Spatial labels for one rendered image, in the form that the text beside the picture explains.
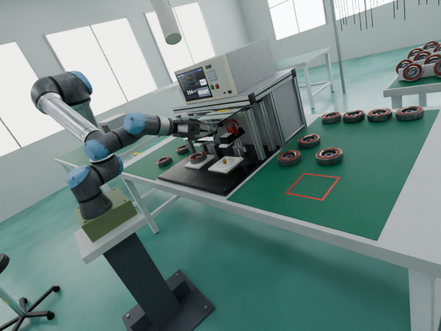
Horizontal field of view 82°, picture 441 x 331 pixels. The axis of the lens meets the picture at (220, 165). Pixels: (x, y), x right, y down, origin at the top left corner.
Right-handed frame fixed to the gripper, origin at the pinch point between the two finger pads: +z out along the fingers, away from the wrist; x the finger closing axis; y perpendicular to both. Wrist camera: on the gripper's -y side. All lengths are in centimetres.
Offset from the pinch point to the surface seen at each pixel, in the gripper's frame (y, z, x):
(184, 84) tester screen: 45, 16, -29
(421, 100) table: -36, 213, -47
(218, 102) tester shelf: 16.9, 19.8, -17.0
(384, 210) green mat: -65, 19, 22
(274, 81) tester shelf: -4.4, 38.7, -29.3
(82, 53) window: 492, 66, -158
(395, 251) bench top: -71, 7, 30
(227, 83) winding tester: 9.3, 17.9, -26.0
